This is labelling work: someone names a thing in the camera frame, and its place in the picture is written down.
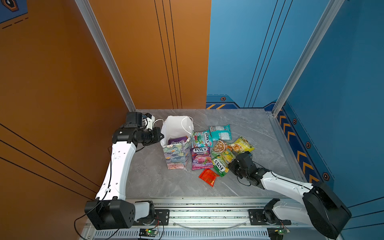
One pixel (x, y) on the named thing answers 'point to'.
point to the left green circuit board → (147, 232)
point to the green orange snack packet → (219, 147)
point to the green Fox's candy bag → (220, 160)
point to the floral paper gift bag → (177, 154)
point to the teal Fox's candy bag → (203, 139)
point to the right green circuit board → (280, 232)
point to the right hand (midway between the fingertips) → (225, 165)
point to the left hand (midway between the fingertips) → (163, 134)
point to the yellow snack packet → (241, 145)
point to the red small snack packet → (209, 176)
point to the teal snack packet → (221, 132)
